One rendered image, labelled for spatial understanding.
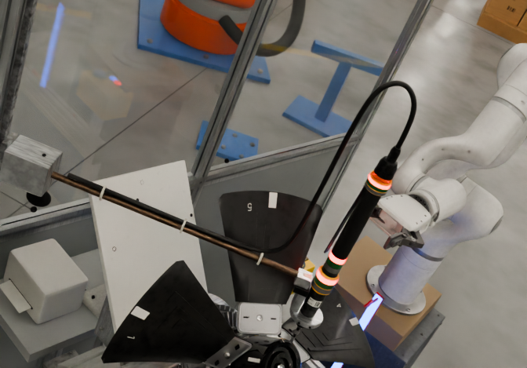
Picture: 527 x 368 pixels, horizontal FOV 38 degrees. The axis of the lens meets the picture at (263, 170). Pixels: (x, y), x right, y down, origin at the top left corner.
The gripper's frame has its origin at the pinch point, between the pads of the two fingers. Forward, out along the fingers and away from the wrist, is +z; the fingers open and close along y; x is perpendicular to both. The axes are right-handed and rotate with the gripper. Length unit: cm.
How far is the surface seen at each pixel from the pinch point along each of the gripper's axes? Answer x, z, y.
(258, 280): -18.1, 15.5, 10.3
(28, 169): -10, 48, 48
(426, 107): -149, -410, 172
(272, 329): -24.6, 15.8, 2.2
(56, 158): -8, 43, 48
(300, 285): -12.7, 13.6, 2.3
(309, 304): -16.4, 11.7, -0.5
